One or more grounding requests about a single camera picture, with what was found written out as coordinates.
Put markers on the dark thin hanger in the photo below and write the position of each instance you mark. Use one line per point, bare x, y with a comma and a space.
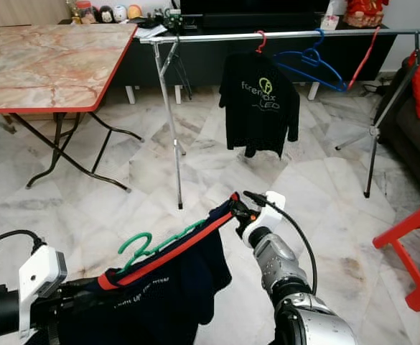
187, 83

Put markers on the light wooden sideboard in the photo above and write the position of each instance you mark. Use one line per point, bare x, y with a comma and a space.
23, 11

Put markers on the black desk organizer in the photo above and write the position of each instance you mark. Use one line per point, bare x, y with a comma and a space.
179, 21

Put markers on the black soundbar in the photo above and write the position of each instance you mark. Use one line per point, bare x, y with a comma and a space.
260, 21

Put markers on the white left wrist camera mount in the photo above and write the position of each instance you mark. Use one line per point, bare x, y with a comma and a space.
41, 277

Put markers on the dark shirt with red collar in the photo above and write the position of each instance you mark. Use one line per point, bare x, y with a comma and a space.
166, 295

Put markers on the silver metal clothes rack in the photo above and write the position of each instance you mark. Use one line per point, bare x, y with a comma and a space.
210, 37

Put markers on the black TV cabinet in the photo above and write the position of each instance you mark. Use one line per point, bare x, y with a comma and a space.
202, 65

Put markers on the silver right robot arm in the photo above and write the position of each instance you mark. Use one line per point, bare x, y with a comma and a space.
281, 266

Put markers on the dark grey fabric sofa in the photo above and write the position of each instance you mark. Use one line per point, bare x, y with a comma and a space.
400, 129

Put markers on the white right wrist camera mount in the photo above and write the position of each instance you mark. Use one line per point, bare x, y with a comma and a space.
274, 203

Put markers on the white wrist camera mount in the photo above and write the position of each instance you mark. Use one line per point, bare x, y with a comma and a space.
41, 277
274, 203

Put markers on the red robed figurine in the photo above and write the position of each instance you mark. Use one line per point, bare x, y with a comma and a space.
366, 11

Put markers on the red plastic stool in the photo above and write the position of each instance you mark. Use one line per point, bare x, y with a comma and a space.
403, 226

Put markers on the red lidded jar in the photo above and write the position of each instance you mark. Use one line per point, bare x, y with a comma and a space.
86, 11

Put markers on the orange round plush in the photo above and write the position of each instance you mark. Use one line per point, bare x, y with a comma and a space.
135, 11

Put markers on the black flat television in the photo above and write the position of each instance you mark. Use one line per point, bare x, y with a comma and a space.
253, 6

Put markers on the blue plastic hanger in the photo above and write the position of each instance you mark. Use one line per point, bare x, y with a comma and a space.
339, 85

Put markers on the marble top folding table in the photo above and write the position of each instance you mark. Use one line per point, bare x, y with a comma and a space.
44, 68

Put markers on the black T-shirt with logo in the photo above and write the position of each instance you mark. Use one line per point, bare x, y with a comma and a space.
260, 104

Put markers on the red plastic hanger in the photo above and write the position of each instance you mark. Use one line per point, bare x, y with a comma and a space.
260, 47
364, 59

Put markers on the white round plush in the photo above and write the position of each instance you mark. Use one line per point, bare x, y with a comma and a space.
120, 14

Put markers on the black mouse plush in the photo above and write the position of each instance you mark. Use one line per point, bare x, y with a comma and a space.
106, 14

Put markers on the white paper stack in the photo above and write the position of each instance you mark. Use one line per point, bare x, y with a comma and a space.
151, 31

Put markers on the green plastic hanger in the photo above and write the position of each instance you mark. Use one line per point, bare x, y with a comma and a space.
174, 236

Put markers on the white tissue box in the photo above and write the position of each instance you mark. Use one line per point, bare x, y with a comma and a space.
330, 21

